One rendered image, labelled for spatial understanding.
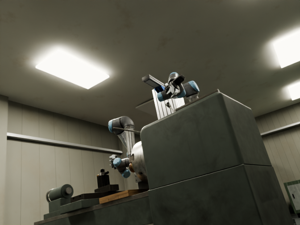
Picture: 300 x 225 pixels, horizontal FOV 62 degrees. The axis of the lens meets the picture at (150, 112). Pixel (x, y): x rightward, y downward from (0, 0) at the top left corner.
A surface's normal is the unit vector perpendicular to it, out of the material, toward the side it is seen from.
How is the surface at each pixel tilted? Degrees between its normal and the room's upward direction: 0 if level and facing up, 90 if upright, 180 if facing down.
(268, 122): 90
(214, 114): 90
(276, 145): 90
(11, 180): 90
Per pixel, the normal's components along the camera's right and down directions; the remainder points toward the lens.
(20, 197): 0.82, -0.35
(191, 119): -0.65, -0.18
